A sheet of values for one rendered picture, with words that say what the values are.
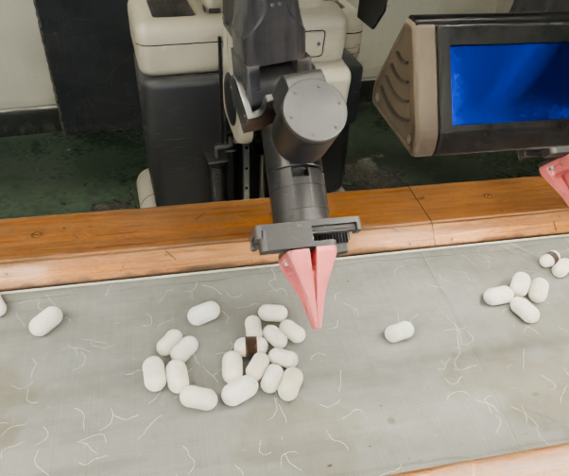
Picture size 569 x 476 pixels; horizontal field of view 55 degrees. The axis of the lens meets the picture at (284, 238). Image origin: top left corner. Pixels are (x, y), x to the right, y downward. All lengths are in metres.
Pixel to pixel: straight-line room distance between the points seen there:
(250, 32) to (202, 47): 0.78
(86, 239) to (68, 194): 1.50
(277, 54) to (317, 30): 0.54
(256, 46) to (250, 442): 0.37
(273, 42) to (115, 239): 0.32
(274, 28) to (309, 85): 0.08
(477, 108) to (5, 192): 2.09
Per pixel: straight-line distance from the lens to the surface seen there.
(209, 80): 1.35
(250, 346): 0.59
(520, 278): 0.73
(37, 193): 2.27
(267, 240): 0.51
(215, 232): 0.71
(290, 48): 0.56
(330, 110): 0.49
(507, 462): 0.55
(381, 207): 0.78
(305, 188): 0.53
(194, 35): 1.31
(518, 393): 0.63
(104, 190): 2.21
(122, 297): 0.68
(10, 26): 2.52
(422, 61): 0.34
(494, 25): 0.36
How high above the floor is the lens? 1.21
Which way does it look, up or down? 39 degrees down
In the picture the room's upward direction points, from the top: 3 degrees clockwise
